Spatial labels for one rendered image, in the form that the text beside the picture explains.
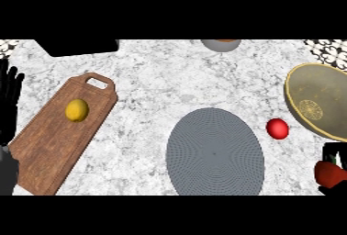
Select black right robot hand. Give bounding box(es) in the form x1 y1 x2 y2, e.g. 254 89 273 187
317 141 347 196

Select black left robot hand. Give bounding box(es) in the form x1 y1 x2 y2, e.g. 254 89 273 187
0 58 27 147

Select olive bowl with gold rim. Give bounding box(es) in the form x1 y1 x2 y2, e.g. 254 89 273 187
283 62 347 142

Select grey oval placemat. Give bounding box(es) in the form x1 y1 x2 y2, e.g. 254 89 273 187
165 106 266 196

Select red tomato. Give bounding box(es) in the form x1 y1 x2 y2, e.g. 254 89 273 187
266 117 289 140

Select yellow lemon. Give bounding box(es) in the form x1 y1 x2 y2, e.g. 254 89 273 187
63 98 92 123

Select brown wooden cutting board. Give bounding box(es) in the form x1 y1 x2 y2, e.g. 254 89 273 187
7 72 120 196

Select black appliance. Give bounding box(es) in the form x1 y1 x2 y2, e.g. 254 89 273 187
34 39 121 58

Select grey round pot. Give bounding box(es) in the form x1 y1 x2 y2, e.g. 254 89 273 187
199 39 242 53

